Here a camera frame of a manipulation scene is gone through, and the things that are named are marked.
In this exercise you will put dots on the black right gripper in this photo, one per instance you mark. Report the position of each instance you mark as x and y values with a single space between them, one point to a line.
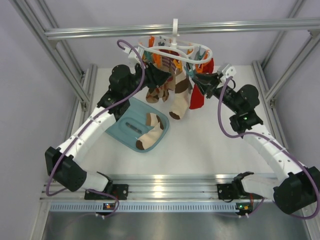
207 82

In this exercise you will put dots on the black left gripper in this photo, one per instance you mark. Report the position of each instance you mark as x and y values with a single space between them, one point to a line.
155 76

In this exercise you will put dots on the argyle beige orange sock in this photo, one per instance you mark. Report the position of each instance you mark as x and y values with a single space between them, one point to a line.
154 94

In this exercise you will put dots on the red sock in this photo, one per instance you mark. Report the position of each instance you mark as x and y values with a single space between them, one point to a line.
197 99

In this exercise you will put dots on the orange clothes peg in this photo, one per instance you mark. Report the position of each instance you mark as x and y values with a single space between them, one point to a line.
178 64

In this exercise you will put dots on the cream brown sock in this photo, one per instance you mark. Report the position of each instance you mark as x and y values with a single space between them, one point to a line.
181 101

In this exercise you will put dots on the white round clip hanger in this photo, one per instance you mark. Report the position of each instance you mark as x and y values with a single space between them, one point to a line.
172 47

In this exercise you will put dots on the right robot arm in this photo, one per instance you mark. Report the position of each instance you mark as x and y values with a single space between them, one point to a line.
296 186

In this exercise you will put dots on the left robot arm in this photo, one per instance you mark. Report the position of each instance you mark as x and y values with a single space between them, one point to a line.
63 162

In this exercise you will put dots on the teal clothes peg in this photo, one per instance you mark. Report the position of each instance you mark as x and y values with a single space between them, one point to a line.
189 70

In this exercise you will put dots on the maroon striped sock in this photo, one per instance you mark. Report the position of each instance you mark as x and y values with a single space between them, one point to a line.
168 62

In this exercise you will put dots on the teal plastic basin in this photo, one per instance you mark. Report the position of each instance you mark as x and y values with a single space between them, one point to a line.
132 125

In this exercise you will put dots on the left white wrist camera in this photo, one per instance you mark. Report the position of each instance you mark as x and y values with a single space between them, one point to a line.
134 55

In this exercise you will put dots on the perforated cable tray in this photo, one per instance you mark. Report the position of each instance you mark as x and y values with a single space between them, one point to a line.
145 207

